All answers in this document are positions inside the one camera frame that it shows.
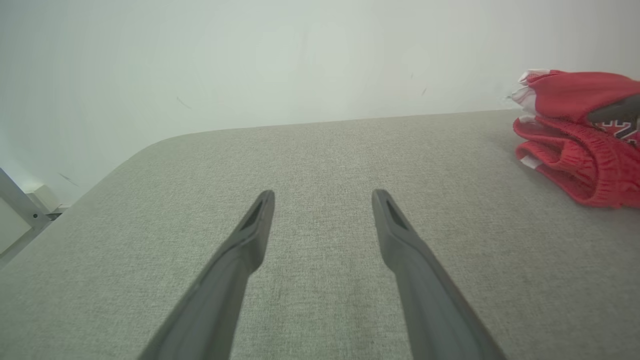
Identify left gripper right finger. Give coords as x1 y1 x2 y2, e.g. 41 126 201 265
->
371 188 508 360

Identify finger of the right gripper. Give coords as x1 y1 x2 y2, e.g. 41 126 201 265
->
587 93 640 125

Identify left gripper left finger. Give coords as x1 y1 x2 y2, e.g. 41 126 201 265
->
137 189 276 360

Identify red white-sleeved jersey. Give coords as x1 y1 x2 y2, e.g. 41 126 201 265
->
507 68 640 127

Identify red elastic-waist shorts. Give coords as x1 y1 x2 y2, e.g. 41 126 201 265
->
512 116 640 209

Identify small white box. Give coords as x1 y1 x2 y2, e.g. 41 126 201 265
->
26 183 65 215

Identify grey metal frame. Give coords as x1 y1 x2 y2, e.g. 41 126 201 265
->
0 167 52 264

